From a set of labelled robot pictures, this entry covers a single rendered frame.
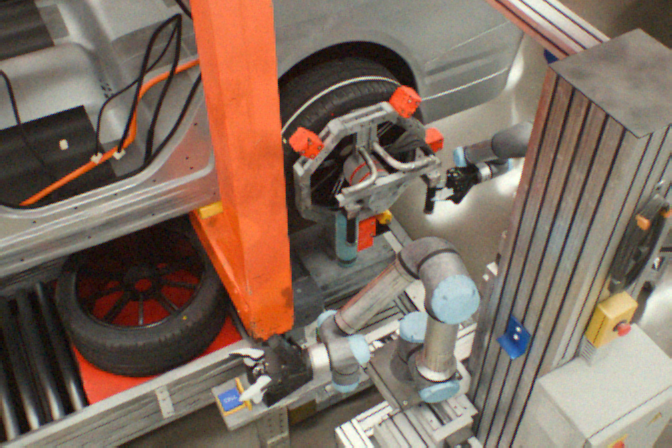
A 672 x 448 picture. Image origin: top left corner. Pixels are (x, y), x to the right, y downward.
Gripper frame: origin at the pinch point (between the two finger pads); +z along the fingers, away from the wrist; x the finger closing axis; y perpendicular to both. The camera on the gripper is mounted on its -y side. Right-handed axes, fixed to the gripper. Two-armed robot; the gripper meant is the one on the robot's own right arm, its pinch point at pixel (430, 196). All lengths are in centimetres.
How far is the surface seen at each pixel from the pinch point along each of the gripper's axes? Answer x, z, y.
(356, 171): -18.4, 21.9, 7.1
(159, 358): -9, 111, -44
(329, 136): -22.0, 31.3, 25.9
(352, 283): -22, 20, -69
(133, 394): 1, 124, -44
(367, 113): -24.7, 14.3, 27.8
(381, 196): -6.0, 18.0, 3.3
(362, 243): -19.4, 17.4, -38.7
